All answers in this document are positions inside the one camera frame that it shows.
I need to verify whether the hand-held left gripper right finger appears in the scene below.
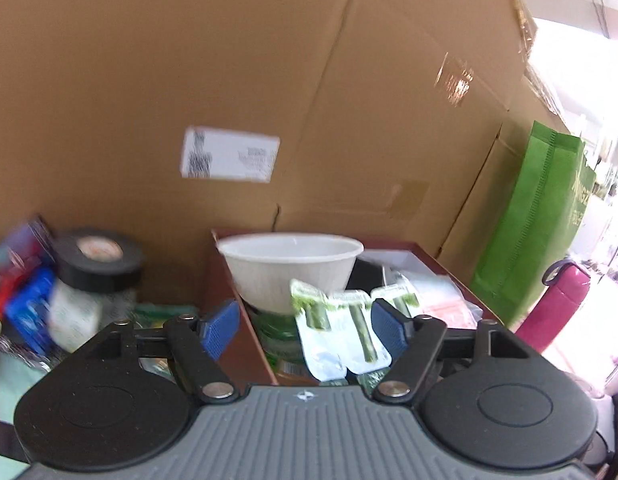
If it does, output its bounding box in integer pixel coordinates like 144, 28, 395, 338
371, 298, 532, 405

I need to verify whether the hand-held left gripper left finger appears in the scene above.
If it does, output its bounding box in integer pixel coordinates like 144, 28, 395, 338
87, 299, 241, 405

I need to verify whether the dark red storage box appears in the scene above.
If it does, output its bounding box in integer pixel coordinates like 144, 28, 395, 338
205, 228, 505, 386

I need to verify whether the clear green-print sachet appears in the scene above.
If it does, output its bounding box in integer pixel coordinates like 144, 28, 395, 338
371, 282, 421, 318
330, 290, 392, 375
289, 279, 347, 381

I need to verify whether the clear plastic bag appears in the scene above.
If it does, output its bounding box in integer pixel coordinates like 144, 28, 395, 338
389, 270, 485, 330

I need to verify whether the green plastic bottle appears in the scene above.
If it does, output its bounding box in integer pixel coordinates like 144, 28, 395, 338
249, 305, 315, 378

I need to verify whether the white plastic bowl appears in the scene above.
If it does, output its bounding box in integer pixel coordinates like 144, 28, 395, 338
217, 232, 365, 317

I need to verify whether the clear glass jar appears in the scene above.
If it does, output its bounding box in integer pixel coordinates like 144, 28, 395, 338
48, 280, 140, 353

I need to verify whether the black tape roll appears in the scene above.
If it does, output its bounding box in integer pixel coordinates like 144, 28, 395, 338
54, 230, 144, 292

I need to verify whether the pink water bottle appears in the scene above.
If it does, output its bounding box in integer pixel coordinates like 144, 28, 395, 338
514, 259, 592, 353

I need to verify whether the white shipping label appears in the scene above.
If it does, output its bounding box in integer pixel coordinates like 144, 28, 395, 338
180, 126, 281, 182

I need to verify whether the green fabric bag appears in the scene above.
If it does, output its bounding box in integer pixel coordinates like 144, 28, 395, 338
470, 120, 597, 328

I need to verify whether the blue snack packet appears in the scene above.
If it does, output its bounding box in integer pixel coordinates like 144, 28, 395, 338
4, 266, 57, 356

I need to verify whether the red snack packet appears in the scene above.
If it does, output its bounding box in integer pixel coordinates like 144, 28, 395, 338
0, 217, 57, 321

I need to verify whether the large cardboard box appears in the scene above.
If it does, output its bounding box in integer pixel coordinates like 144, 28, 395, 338
0, 0, 572, 331

